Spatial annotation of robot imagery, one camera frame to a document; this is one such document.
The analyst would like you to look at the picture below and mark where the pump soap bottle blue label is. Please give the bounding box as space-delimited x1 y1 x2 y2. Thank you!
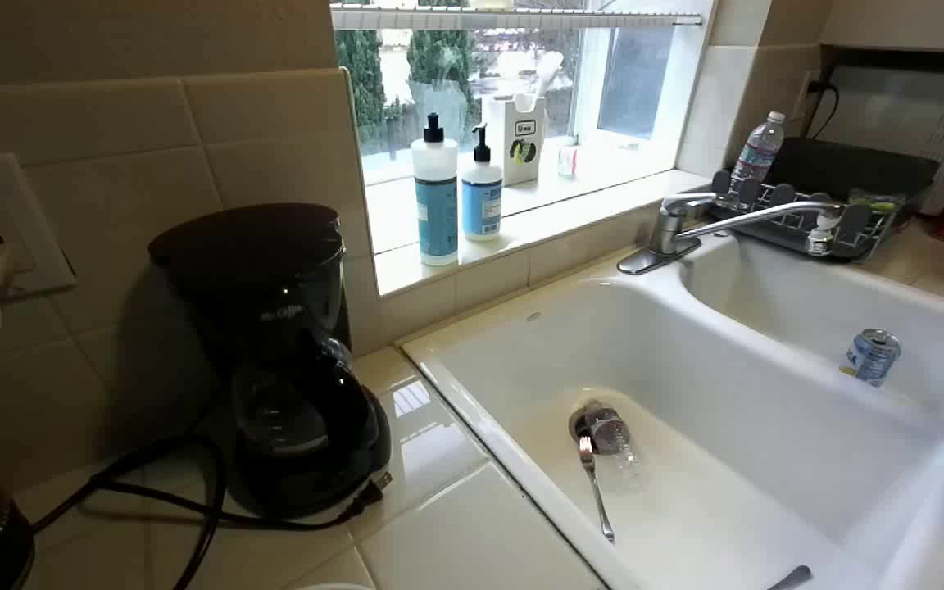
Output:
460 122 506 247

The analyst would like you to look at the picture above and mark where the tall dish soap bottle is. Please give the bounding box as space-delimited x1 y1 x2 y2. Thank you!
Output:
411 112 462 269

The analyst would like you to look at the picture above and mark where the white small bottle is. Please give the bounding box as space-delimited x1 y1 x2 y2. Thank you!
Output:
489 91 549 191

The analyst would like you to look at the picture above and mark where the small red white container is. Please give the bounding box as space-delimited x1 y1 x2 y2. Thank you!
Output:
553 133 584 185

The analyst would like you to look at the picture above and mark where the metal sink drain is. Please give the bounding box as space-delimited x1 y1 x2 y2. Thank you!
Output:
566 400 636 459

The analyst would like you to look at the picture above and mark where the metal spoon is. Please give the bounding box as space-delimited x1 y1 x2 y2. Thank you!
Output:
575 432 618 547

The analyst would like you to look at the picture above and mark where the chrome sink faucet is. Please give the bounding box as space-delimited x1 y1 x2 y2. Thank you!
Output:
613 191 841 280

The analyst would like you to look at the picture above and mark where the black coffee maker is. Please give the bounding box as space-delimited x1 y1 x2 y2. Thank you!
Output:
144 200 395 517

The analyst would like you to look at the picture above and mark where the white double basin sink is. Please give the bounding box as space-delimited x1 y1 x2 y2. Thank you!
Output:
395 232 944 590

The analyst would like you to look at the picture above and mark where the black dish rack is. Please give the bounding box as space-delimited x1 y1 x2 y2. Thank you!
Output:
705 168 906 264

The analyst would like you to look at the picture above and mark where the black power cord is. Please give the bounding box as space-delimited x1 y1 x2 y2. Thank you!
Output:
25 432 393 590

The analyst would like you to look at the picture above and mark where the thin black wall cable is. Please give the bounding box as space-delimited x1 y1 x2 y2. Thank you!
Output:
795 72 844 143

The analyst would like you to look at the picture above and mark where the white wall outlet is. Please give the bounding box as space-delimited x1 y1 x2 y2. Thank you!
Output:
0 150 79 306

